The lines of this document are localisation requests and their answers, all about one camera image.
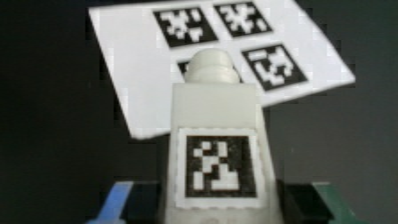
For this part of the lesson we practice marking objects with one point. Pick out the white fiducial tag sheet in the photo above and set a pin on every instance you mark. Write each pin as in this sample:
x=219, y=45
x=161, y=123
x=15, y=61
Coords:
x=154, y=33

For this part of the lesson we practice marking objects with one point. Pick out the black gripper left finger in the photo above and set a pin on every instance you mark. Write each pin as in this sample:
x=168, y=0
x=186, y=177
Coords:
x=131, y=205

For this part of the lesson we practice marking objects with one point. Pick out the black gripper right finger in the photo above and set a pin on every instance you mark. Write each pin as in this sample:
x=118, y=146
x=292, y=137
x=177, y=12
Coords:
x=314, y=204

